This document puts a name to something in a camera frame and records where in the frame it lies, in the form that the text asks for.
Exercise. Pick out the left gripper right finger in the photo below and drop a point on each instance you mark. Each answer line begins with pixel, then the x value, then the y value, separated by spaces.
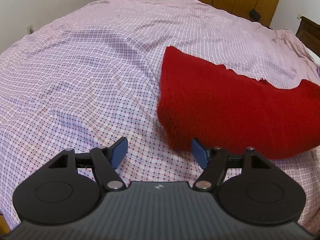
pixel 248 186

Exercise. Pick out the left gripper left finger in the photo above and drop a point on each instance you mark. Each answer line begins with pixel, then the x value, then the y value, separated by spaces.
pixel 71 185

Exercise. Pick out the red knitted sweater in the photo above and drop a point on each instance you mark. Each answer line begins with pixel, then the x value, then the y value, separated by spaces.
pixel 199 99

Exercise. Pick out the pink checked bed sheet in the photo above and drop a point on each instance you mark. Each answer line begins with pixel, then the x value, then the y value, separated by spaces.
pixel 91 77

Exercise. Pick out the dark wooden headboard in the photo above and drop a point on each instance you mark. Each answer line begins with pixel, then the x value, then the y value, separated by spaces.
pixel 309 34

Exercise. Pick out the wall power socket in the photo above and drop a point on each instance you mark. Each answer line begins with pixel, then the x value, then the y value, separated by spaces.
pixel 30 29

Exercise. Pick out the black wardrobe door handle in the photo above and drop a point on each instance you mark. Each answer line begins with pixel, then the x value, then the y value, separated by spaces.
pixel 254 15

